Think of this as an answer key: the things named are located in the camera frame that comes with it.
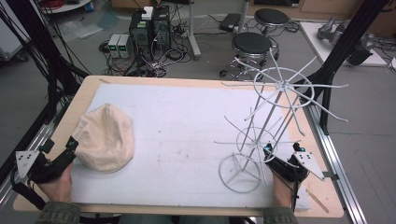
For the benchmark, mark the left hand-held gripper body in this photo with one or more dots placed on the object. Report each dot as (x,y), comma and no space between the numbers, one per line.
(57,165)

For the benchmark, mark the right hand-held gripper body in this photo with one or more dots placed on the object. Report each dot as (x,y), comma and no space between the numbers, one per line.
(285,168)

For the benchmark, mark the beige cloth hat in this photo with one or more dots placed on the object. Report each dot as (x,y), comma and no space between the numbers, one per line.
(106,140)

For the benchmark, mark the person's left hand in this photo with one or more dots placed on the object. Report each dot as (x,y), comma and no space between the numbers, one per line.
(59,188)

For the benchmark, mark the person's right hand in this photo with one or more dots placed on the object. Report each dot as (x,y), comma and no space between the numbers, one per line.
(282,193)

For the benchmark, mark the thin wooden stick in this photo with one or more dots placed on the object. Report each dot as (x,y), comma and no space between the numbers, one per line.
(317,200)

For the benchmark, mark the white foam mat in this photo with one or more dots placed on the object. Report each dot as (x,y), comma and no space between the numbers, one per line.
(180,140)

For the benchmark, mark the small silver power supply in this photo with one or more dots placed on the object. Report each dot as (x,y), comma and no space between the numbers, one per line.
(125,46)
(113,46)

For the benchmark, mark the white board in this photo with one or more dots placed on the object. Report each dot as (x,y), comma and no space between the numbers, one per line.
(314,40)

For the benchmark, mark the black round stool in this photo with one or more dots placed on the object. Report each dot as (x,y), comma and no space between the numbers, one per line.
(251,43)
(271,17)

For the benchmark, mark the black computer tower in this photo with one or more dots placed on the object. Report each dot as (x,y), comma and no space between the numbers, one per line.
(162,28)
(140,34)

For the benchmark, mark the grey metal table leg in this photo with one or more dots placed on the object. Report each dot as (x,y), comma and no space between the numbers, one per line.
(193,34)

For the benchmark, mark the white box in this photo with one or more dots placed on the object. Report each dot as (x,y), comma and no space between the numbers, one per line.
(147,13)

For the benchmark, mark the aluminium rail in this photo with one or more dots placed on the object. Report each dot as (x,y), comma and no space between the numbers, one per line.
(21,155)
(336,161)

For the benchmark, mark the black metal frame post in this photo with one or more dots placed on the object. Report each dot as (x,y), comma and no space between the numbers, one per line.
(342,53)
(46,46)

